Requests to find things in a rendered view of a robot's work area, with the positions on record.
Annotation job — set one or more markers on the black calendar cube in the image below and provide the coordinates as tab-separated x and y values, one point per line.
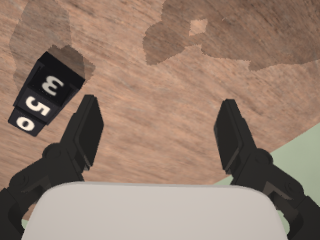
25	121
44	95

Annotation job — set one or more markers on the black rectangular tray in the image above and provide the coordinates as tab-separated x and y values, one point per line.
60	71

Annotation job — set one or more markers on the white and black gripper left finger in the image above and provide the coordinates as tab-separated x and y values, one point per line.
61	163

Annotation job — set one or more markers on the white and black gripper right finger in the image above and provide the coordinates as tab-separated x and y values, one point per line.
253	167

